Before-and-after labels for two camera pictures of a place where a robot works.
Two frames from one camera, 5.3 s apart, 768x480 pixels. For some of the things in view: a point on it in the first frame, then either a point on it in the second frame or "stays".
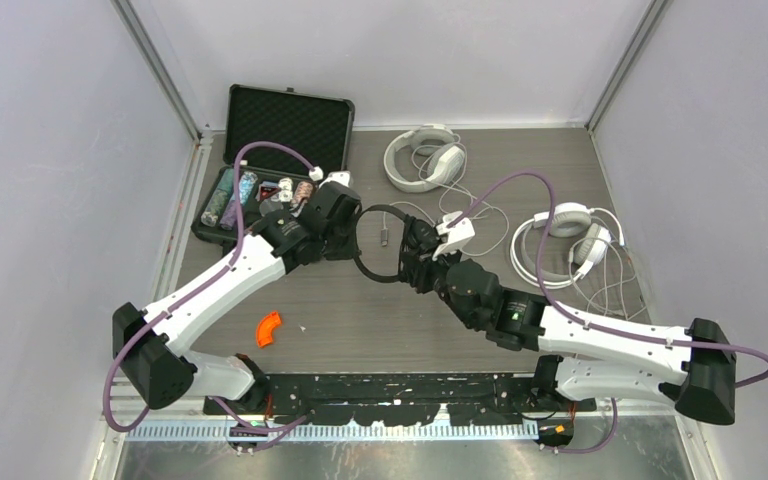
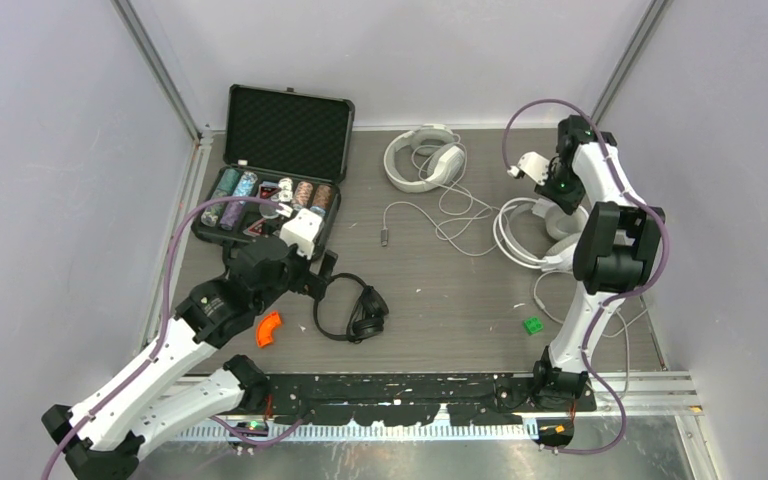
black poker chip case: x=281 y=142 stays
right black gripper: x=420 y=266 to x=569 y=200
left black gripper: x=348 y=249 to x=308 y=281
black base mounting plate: x=392 y=399 stays
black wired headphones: x=414 y=232 to x=368 y=318
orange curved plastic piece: x=266 y=328 stays
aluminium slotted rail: x=348 y=431 stays
